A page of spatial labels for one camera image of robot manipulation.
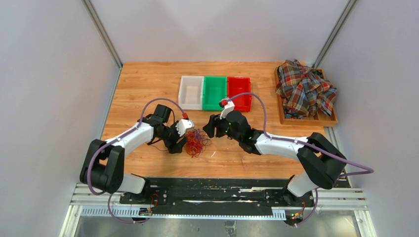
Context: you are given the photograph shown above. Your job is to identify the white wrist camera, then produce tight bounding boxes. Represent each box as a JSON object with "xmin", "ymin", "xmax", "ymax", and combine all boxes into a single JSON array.
[
  {"xmin": 219, "ymin": 99, "xmax": 235, "ymax": 119},
  {"xmin": 175, "ymin": 118, "xmax": 195, "ymax": 136}
]

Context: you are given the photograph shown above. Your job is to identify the plaid cloth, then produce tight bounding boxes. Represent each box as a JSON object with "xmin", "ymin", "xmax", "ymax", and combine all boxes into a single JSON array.
[{"xmin": 275, "ymin": 60, "xmax": 337, "ymax": 119}]

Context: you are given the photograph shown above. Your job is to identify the aluminium frame rail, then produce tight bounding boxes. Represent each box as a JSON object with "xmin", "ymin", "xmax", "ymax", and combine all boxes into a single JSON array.
[{"xmin": 59, "ymin": 185, "xmax": 377, "ymax": 237}]

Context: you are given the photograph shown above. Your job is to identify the red plastic bin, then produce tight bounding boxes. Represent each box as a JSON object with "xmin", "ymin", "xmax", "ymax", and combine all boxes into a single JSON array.
[{"xmin": 227, "ymin": 77, "xmax": 252, "ymax": 112}]

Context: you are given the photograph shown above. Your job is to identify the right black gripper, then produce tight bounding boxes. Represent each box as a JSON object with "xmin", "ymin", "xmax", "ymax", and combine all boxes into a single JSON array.
[{"xmin": 204, "ymin": 110, "xmax": 242, "ymax": 142}]

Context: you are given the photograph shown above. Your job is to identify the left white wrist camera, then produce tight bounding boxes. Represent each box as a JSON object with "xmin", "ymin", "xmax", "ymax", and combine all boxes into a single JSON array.
[{"xmin": 175, "ymin": 118, "xmax": 195, "ymax": 136}]

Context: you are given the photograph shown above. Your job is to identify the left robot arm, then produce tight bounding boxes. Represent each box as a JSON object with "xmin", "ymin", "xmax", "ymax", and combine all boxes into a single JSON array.
[{"xmin": 80, "ymin": 104, "xmax": 194, "ymax": 204}]

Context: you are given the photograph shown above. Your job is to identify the wooden tray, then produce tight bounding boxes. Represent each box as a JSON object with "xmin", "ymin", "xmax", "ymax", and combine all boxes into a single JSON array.
[{"xmin": 275, "ymin": 68, "xmax": 337, "ymax": 127}]

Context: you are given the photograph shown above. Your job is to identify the white plastic bin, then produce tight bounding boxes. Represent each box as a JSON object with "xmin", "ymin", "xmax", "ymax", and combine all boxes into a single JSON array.
[{"xmin": 178, "ymin": 76, "xmax": 204, "ymax": 110}]

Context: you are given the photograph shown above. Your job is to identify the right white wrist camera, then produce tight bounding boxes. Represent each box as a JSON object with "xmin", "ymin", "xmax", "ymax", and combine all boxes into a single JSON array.
[{"xmin": 219, "ymin": 99, "xmax": 235, "ymax": 119}]

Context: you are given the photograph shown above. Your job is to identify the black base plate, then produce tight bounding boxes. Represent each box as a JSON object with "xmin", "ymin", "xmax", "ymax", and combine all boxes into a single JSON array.
[{"xmin": 119, "ymin": 177, "xmax": 314, "ymax": 216}]

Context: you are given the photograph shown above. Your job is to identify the green plastic bin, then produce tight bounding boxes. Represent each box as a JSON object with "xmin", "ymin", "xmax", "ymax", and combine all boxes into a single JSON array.
[{"xmin": 202, "ymin": 76, "xmax": 227, "ymax": 111}]

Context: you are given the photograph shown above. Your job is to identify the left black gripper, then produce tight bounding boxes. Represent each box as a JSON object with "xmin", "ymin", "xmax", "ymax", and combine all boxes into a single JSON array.
[{"xmin": 158, "ymin": 121, "xmax": 188, "ymax": 154}]

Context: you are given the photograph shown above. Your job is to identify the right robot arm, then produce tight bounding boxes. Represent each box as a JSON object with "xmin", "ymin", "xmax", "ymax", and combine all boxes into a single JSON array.
[{"xmin": 203, "ymin": 111, "xmax": 346, "ymax": 206}]

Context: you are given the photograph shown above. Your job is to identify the tangled red and purple cables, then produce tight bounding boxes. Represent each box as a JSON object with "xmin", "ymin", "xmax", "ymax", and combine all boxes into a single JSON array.
[{"xmin": 183, "ymin": 129, "xmax": 212, "ymax": 158}]

